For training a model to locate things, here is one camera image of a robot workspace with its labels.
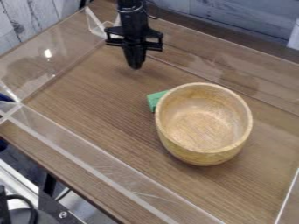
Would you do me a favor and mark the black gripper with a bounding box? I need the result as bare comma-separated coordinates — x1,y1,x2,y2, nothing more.
105,7,164,69

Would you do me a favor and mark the green rectangular block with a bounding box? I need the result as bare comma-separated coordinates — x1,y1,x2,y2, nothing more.
147,90,167,112

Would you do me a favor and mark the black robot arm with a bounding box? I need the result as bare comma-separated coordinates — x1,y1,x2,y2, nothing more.
104,0,164,70

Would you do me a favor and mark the brown wooden bowl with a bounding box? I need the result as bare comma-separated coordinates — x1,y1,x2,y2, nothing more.
155,82,253,166

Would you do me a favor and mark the blue object at edge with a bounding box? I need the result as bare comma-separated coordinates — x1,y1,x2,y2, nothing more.
0,93,14,102

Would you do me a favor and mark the black metal table leg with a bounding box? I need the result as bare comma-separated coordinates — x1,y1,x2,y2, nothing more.
42,174,57,197

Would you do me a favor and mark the clear acrylic corner bracket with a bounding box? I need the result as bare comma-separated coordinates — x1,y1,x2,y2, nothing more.
84,7,120,40

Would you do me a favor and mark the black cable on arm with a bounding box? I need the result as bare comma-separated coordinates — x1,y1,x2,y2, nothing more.
144,0,161,21

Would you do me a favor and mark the clear acrylic tray wall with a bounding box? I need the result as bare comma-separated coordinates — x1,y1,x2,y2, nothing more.
0,1,299,224

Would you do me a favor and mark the metal bracket with screw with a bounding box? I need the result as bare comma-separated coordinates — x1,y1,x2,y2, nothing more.
36,191,86,224

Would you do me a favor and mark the black cable loop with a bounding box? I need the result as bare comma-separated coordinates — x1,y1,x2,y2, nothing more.
0,185,40,224

